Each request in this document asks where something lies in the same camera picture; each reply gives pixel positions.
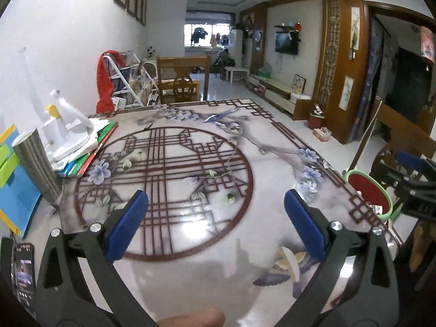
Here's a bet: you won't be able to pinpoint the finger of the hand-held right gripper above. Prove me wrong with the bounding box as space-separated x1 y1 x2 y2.
374 163 409 191
397 152 436 178

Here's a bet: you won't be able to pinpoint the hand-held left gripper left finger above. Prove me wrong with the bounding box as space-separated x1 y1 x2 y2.
34 190 161 327

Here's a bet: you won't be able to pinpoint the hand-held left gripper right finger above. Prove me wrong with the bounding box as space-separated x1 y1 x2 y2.
272 188 401 327

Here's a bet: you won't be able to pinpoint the red bin with green rim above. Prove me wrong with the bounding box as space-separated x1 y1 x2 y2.
342 169 404 222

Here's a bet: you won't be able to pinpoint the person's left hand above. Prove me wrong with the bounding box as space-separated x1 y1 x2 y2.
157 307 226 327

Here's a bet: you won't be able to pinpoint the carved wooden chair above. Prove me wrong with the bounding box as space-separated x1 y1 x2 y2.
347 95 436 280
155 54 211 104

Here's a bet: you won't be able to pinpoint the stack of books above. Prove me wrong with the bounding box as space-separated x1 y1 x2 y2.
54 119 120 178

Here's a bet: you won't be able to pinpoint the small red bucket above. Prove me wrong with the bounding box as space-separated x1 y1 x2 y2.
308 105 326 130

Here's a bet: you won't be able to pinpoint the hanging scroll painting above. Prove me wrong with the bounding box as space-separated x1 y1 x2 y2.
350 7 361 51
340 76 354 110

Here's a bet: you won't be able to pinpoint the white desk lamp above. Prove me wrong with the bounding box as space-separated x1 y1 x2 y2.
19 47 99 162

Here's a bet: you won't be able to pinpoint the steel tumbler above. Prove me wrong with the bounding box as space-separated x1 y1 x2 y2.
12 128 63 208

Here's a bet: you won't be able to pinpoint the blue folder with yellow clips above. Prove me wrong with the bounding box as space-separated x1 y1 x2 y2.
0 124 43 237

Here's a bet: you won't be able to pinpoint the white holder with yellow clip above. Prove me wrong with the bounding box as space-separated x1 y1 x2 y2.
44 104 67 147

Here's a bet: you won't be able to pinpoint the low television cabinet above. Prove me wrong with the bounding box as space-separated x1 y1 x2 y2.
249 73 312 120

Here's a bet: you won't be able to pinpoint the red cloth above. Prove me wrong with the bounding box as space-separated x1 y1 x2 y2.
96 50 121 113

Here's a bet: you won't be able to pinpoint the white magazine rack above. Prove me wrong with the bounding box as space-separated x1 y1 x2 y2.
102 50 161 108

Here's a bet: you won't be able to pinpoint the small white table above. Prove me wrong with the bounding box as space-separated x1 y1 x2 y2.
225 66 251 84

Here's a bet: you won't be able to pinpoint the white standing air conditioner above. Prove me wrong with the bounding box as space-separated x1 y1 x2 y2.
229 29 243 67

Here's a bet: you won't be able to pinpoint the dark hanging clothes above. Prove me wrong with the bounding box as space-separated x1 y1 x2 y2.
191 27 208 45

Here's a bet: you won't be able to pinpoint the white bead string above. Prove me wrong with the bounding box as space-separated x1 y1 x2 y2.
349 97 382 172

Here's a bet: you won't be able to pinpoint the wall television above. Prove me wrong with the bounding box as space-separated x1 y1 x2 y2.
275 31 300 56

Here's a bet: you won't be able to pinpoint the wall shelf with ornaments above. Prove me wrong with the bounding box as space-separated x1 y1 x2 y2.
274 22 304 33

